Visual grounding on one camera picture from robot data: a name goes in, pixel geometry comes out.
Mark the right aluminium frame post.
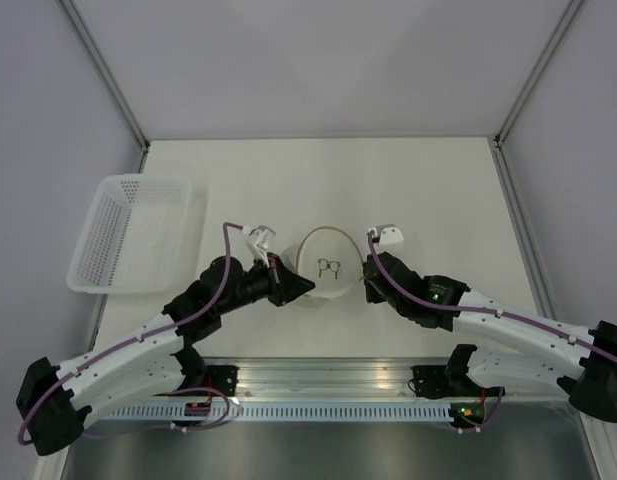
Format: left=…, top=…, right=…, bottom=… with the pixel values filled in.
left=492, top=0, right=587, bottom=149

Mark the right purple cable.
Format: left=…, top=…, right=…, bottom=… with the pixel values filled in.
left=365, top=229, right=617, bottom=366

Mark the white slotted cable duct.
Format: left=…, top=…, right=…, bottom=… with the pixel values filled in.
left=106, top=400, right=453, bottom=423

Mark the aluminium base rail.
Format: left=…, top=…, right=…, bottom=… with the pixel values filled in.
left=202, top=355, right=602, bottom=400

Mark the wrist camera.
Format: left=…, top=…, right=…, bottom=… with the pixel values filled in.
left=368, top=224, right=404, bottom=248
left=246, top=225, right=276, bottom=265

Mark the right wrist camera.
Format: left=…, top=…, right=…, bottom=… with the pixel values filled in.
left=368, top=224, right=404, bottom=248

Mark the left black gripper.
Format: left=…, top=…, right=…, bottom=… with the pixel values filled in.
left=217, top=252, right=315, bottom=316

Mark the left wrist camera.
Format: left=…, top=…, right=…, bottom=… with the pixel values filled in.
left=246, top=225, right=276, bottom=265

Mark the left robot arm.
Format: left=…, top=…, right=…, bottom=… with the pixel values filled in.
left=15, top=253, right=315, bottom=456

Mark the white perforated plastic basket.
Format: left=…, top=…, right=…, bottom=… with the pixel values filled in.
left=66, top=174, right=208, bottom=295

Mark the left aluminium frame post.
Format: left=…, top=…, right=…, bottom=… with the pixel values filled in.
left=56, top=0, right=150, bottom=153

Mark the aluminium frame post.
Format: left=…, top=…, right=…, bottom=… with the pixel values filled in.
left=56, top=0, right=150, bottom=153
left=492, top=0, right=587, bottom=149

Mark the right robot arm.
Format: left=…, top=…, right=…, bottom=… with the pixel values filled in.
left=362, top=252, right=617, bottom=423

